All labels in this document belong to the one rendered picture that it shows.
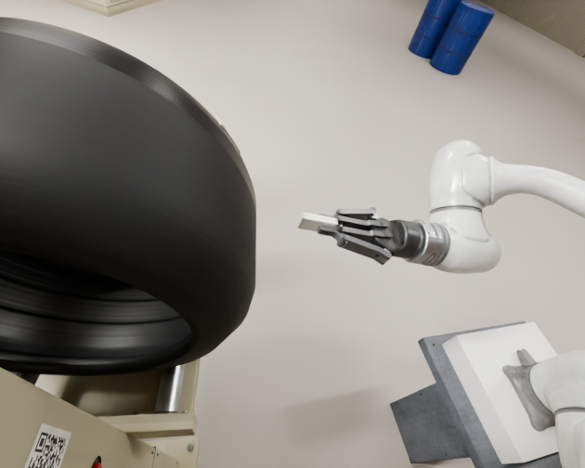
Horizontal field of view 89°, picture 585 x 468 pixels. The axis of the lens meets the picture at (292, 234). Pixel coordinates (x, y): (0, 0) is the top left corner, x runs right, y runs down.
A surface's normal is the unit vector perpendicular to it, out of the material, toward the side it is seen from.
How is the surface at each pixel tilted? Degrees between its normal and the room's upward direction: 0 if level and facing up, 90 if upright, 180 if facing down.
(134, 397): 0
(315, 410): 0
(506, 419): 2
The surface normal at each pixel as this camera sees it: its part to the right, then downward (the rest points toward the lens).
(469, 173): -0.40, -0.22
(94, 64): 0.49, -0.58
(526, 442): 0.17, -0.61
